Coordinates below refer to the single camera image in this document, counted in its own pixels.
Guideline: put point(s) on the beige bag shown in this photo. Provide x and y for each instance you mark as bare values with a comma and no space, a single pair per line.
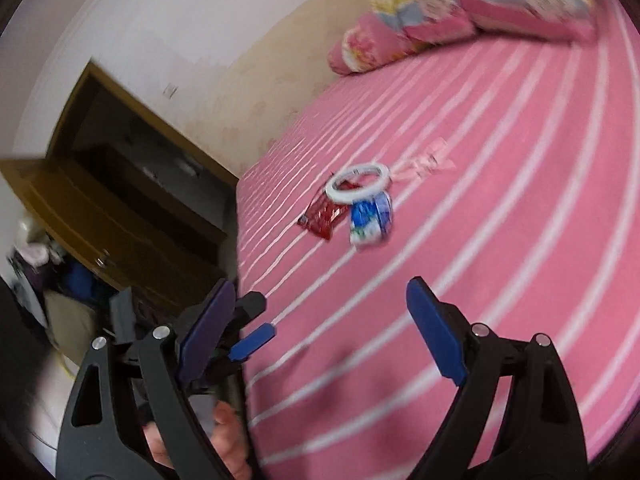
65,320

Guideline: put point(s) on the pink striped bed sheet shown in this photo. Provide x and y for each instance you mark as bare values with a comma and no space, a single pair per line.
500,210

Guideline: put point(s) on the blue white snack wrapper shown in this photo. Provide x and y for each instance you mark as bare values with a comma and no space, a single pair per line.
370,220

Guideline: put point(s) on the white wall switch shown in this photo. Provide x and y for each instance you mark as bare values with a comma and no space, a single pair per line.
171,91

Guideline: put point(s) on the white purple cloth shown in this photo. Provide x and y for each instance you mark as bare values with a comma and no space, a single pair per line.
30,255

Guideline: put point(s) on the clear pink plastic wrapper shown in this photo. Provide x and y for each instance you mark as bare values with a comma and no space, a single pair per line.
425,162

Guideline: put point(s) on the pink floral pillow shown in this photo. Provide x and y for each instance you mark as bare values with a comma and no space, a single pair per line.
370,45

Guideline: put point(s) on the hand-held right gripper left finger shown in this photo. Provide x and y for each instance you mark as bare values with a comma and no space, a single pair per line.
205,330

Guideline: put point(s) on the person's left hand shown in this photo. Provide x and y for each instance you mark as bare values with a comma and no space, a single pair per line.
227,440

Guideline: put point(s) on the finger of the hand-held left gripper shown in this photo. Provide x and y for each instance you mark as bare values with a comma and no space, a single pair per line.
250,306
252,341

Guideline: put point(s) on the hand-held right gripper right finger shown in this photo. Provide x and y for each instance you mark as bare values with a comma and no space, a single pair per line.
435,330

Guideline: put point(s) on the brown wooden door frame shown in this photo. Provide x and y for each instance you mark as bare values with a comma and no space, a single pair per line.
150,115

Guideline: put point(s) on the red snack wrapper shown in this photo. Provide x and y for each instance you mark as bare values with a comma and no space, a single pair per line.
322,217

